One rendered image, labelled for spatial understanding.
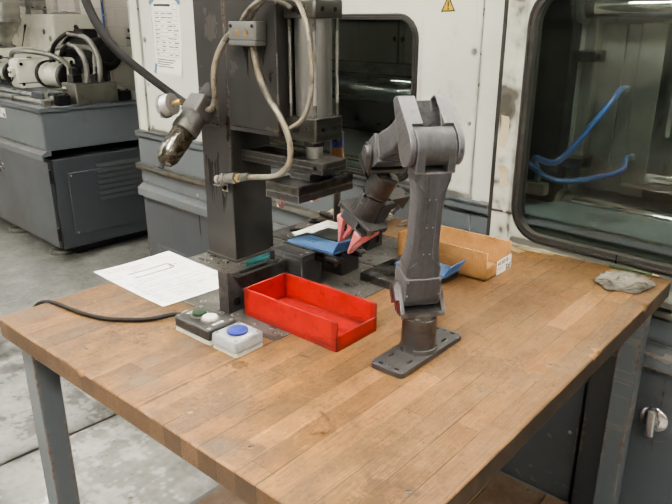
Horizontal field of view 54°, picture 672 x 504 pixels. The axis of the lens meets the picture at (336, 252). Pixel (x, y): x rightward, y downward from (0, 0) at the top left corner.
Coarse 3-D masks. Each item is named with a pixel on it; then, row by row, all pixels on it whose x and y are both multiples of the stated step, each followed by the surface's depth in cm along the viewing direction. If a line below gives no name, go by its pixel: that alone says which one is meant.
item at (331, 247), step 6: (294, 240) 150; (300, 240) 151; (306, 240) 151; (318, 240) 151; (324, 240) 152; (348, 240) 143; (312, 246) 146; (318, 246) 146; (324, 246) 147; (330, 246) 147; (336, 246) 141; (342, 246) 143; (348, 246) 145; (330, 252) 143; (336, 252) 143
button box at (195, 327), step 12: (48, 300) 140; (84, 312) 133; (180, 312) 132; (216, 312) 128; (180, 324) 126; (192, 324) 124; (204, 324) 123; (216, 324) 123; (228, 324) 124; (192, 336) 125; (204, 336) 122
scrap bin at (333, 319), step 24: (264, 288) 136; (288, 288) 141; (312, 288) 136; (264, 312) 130; (288, 312) 125; (312, 312) 134; (336, 312) 133; (360, 312) 128; (312, 336) 122; (336, 336) 118; (360, 336) 124
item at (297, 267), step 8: (280, 256) 147; (344, 256) 154; (352, 256) 156; (288, 264) 146; (296, 264) 144; (304, 264) 144; (312, 264) 146; (320, 264) 148; (344, 264) 155; (352, 264) 157; (288, 272) 146; (296, 272) 145; (304, 272) 144; (312, 272) 146; (320, 272) 149; (336, 272) 156; (344, 272) 155; (312, 280) 147; (320, 280) 149
